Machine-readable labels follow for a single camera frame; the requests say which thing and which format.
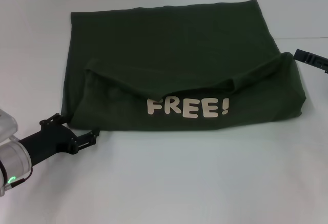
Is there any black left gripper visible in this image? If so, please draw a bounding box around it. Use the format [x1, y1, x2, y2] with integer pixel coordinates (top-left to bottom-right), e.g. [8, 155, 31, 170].
[19, 112, 101, 168]

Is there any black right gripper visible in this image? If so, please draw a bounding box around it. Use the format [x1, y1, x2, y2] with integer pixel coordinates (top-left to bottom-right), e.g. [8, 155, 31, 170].
[294, 49, 328, 74]

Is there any dark green shirt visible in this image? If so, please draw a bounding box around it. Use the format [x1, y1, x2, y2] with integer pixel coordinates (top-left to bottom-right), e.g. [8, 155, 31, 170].
[61, 0, 307, 133]

